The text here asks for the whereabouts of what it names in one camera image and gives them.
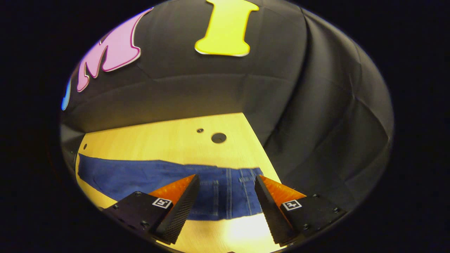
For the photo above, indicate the blue jeans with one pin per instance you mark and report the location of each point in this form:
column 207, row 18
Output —
column 140, row 179

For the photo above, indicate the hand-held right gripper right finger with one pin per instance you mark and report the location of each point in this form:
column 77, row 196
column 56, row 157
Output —
column 272, row 214

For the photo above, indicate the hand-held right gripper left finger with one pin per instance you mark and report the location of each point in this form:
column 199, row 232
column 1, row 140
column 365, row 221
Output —
column 179, row 211

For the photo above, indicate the black backdrop cloth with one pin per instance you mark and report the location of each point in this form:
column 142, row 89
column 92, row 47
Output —
column 211, row 88

